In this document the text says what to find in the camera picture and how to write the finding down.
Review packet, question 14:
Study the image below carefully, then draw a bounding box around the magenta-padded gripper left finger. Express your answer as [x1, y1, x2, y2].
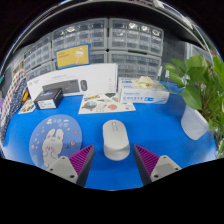
[45, 143, 96, 188]

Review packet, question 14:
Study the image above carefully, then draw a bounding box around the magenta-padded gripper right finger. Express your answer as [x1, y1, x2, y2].
[133, 143, 183, 187]

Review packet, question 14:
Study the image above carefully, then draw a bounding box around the white computer mouse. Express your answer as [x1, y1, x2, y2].
[102, 119, 131, 162]

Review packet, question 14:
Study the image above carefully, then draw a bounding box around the round blue bunny mouse pad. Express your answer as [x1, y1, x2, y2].
[28, 114, 83, 170]

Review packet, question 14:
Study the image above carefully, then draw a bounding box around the small black box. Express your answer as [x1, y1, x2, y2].
[33, 87, 64, 110]

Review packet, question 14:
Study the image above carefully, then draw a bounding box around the large colourful sticker sheet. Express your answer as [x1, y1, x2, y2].
[78, 92, 137, 115]

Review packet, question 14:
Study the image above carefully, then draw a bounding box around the white blue glove box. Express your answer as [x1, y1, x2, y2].
[117, 75, 170, 105]

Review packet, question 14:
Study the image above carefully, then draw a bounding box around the green potted plant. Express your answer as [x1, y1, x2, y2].
[163, 54, 224, 159]

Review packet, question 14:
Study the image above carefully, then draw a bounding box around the patterned fabric bag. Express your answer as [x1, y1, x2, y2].
[0, 68, 29, 148]

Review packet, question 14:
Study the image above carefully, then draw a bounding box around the long white keyboard box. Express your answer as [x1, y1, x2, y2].
[26, 63, 119, 101]

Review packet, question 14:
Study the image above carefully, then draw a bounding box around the yellow card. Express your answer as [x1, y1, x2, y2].
[54, 43, 92, 70]

